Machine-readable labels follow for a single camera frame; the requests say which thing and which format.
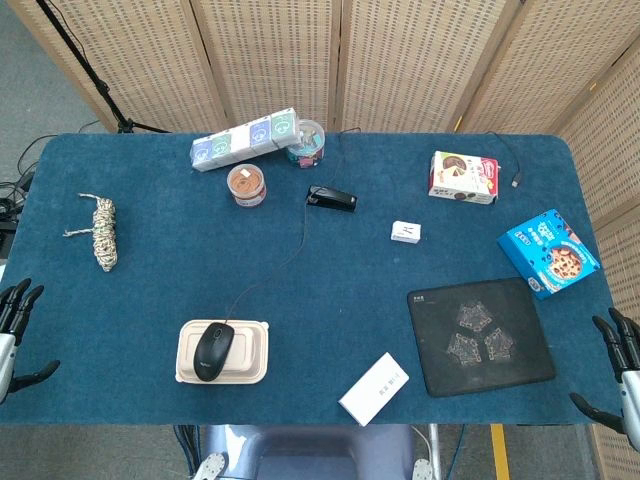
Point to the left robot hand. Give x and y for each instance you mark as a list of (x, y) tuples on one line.
[(10, 315)]

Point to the white red cake box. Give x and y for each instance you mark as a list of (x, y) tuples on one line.
[(462, 175)]

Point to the black computer mouse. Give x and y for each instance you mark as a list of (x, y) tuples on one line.
[(215, 350)]

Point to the black mouse pad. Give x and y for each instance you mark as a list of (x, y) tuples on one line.
[(440, 350)]

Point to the blue cookie box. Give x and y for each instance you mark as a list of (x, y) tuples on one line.
[(545, 250)]

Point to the black stapler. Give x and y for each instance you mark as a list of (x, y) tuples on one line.
[(332, 197)]

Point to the blue table mat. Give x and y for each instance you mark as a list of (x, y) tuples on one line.
[(150, 250)]

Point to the small white box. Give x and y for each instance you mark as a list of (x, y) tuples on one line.
[(406, 231)]

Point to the black tripod stand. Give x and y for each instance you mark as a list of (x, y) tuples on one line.
[(102, 87)]

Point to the white rectangular carton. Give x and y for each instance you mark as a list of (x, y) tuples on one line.
[(375, 387)]

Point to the wicker folding screen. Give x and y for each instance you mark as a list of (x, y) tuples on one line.
[(275, 60)]

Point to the blue-grey robot torso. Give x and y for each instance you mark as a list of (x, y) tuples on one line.
[(300, 450)]

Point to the clear jar of binder clips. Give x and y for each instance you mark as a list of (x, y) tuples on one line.
[(307, 150)]

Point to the beige lunch box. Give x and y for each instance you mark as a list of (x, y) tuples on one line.
[(250, 360)]

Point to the tissue packets multipack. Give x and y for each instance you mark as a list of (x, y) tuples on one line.
[(240, 142)]

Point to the silver foot plate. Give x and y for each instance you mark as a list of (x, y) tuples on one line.
[(210, 467), (424, 471)]

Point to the silver table leg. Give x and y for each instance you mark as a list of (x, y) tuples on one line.
[(435, 450)]

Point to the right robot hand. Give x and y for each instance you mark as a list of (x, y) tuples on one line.
[(627, 350)]

